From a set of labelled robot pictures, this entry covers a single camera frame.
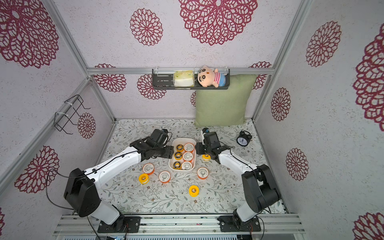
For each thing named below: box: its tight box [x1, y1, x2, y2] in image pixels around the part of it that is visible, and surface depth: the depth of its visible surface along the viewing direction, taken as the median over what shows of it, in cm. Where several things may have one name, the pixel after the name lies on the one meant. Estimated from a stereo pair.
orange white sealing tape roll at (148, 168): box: [142, 163, 155, 176], surface depth 94 cm
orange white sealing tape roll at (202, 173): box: [197, 167, 209, 180], surface depth 92 cm
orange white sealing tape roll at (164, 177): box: [158, 170, 171, 184], surface depth 89 cm
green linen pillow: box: [195, 74, 258, 126], surface depth 101 cm
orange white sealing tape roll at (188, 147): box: [183, 142, 195, 153], surface depth 103 cm
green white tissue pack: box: [173, 70, 195, 87], surface depth 92 cm
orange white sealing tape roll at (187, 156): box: [182, 151, 194, 162], surface depth 99 cm
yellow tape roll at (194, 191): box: [188, 185, 200, 198], surface depth 85 cm
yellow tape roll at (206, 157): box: [202, 154, 212, 161], surface depth 99 cm
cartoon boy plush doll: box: [197, 65, 226, 88], surface depth 88 cm
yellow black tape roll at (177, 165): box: [173, 161, 182, 170], surface depth 95 cm
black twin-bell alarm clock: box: [236, 130, 253, 147], surface depth 103 cm
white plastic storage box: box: [168, 137, 197, 172], surface depth 99 cm
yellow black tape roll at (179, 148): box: [176, 144, 184, 152], surface depth 103 cm
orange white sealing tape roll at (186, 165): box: [181, 161, 193, 171], surface depth 94 cm
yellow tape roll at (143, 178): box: [138, 173, 150, 185], surface depth 89 cm
